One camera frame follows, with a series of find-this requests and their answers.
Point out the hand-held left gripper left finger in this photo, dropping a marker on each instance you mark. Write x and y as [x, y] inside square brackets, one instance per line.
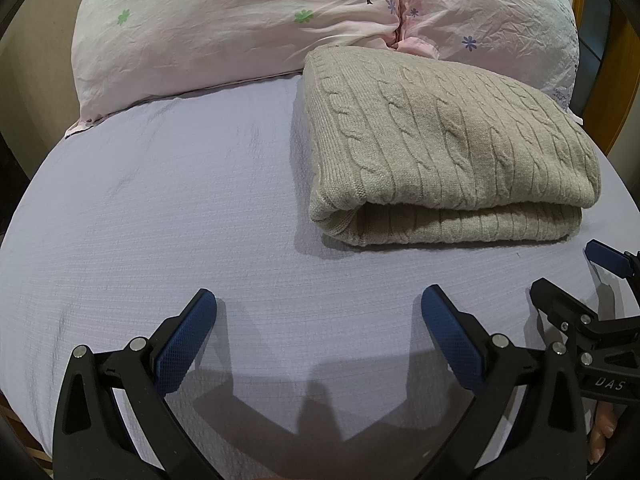
[182, 347]

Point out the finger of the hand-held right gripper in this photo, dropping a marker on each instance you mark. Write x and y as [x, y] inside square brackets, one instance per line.
[607, 258]
[557, 302]

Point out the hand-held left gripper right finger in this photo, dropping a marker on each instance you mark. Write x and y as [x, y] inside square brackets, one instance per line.
[452, 340]

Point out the person's right hand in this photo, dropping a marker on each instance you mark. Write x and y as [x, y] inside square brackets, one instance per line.
[601, 430]

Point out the lavender bed sheet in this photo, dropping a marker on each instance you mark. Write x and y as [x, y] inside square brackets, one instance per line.
[175, 220]

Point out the pink floral pillow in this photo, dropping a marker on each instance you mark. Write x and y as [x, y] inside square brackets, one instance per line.
[500, 20]
[225, 30]

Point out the wooden bed frame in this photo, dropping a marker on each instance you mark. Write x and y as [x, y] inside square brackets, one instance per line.
[607, 60]

